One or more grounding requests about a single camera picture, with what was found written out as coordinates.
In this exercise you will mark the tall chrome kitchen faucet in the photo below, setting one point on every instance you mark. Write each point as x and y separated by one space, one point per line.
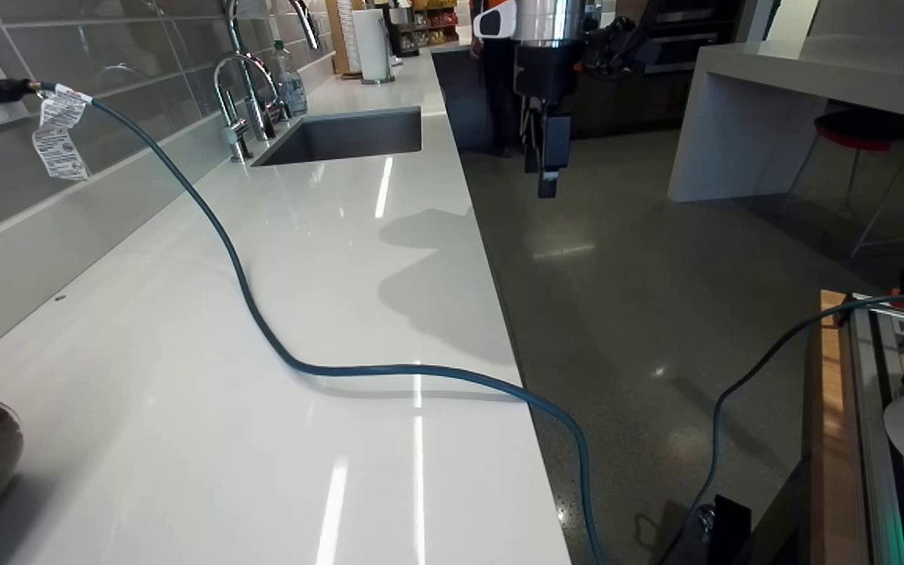
262 86

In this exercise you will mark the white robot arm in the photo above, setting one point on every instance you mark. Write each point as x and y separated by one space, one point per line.
546 46

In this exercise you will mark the white trash bin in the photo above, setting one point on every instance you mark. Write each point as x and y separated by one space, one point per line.
372 46

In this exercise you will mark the dark undermount sink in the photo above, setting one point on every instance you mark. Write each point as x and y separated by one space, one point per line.
341 135

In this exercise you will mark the white cable tag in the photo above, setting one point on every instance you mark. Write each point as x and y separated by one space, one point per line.
61 111

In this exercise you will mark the black power plug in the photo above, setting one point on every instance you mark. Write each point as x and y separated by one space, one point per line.
16 89

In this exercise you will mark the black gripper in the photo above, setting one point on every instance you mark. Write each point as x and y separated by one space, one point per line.
544 77

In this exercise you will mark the white kitchen island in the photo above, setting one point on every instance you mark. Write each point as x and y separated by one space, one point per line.
752 109

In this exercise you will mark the wooden robot cart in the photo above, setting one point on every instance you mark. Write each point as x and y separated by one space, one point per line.
854 434

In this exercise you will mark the red stool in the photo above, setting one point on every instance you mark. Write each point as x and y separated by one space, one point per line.
859 129

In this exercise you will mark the black built-in wall oven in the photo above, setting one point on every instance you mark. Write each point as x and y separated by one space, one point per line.
669 33

